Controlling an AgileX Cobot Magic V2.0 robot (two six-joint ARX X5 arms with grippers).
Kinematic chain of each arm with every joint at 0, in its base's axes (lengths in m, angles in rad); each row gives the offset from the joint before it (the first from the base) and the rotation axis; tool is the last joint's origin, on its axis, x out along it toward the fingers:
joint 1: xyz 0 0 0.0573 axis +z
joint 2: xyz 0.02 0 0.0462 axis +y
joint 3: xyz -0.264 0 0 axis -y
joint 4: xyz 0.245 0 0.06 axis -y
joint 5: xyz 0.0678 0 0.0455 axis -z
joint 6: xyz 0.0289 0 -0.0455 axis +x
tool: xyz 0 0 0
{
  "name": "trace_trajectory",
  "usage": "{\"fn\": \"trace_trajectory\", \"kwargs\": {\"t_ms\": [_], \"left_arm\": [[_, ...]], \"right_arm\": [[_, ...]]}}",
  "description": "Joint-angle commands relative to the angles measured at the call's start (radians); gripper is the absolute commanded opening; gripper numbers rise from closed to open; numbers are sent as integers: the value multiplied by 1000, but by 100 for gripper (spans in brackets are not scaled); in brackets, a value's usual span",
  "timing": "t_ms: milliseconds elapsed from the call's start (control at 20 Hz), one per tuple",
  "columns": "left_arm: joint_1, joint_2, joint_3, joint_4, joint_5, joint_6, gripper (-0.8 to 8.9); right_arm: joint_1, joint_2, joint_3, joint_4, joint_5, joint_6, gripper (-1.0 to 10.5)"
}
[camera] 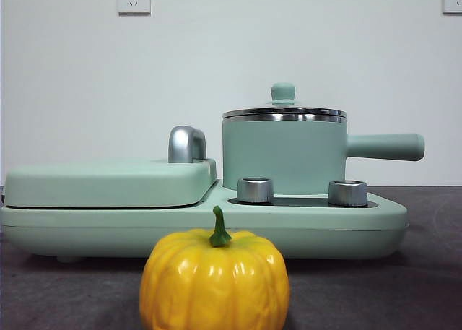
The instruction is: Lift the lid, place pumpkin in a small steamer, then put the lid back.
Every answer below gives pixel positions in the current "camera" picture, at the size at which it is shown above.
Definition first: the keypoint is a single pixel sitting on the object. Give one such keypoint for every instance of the glass pot lid green knob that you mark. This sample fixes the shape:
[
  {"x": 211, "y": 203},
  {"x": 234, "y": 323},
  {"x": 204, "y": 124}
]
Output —
[{"x": 283, "y": 91}]

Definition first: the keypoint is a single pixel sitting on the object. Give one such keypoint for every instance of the yellow toy pumpkin green stem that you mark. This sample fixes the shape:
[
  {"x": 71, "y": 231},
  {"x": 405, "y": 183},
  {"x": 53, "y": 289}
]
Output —
[{"x": 216, "y": 283}]

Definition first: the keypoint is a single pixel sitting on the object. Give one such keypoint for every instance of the silver control knob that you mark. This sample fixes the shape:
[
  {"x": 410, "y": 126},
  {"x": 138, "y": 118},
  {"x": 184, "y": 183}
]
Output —
[
  {"x": 347, "y": 193},
  {"x": 254, "y": 191}
]

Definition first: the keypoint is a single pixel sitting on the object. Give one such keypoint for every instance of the mint green breakfast machine base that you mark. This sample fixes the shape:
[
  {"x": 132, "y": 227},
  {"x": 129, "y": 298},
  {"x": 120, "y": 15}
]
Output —
[{"x": 325, "y": 229}]

